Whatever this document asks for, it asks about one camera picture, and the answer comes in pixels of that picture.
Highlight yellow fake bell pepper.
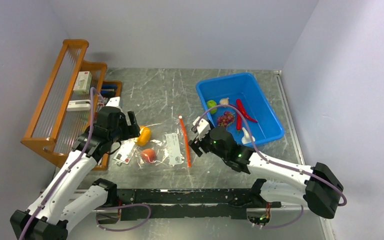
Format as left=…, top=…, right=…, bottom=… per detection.
left=135, top=126, right=152, bottom=147

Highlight red fake grape bunch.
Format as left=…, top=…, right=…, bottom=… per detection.
left=217, top=111, right=235, bottom=128

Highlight clear zip top bag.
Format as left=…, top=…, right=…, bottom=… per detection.
left=136, top=114, right=192, bottom=169

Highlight fake peach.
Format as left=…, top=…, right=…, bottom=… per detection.
left=140, top=148, right=157, bottom=164

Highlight green fake fruit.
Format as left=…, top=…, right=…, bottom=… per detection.
left=206, top=100, right=217, bottom=115

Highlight fake mushroom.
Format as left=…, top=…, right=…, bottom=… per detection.
left=241, top=127, right=255, bottom=145

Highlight fake garlic bulb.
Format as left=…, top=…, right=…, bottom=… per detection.
left=219, top=97, right=230, bottom=107

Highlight red fake chili pepper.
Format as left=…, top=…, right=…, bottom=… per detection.
left=235, top=99, right=258, bottom=123

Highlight blue plastic bin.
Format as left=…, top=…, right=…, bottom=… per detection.
left=195, top=72, right=285, bottom=146

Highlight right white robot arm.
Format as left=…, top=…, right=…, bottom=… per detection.
left=188, top=127, right=346, bottom=219

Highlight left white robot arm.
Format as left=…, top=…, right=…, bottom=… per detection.
left=10, top=106, right=140, bottom=240

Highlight white blister pack card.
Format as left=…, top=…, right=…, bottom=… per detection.
left=113, top=139, right=137, bottom=166

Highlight blue marker pens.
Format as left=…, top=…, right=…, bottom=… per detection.
left=100, top=84, right=118, bottom=99

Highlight white flat device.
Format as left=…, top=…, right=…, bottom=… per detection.
left=66, top=99, right=91, bottom=112

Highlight orange wooden rack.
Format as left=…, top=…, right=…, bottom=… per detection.
left=21, top=39, right=110, bottom=168

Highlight white box with red label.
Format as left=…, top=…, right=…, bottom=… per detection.
left=73, top=71, right=92, bottom=95

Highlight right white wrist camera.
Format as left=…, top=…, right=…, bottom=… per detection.
left=191, top=116, right=211, bottom=141

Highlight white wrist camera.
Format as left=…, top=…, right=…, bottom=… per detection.
left=105, top=96, right=123, bottom=111
left=191, top=116, right=211, bottom=141

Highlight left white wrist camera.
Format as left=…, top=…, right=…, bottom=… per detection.
left=105, top=96, right=123, bottom=111

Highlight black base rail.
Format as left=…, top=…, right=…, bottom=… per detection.
left=117, top=188, right=281, bottom=221

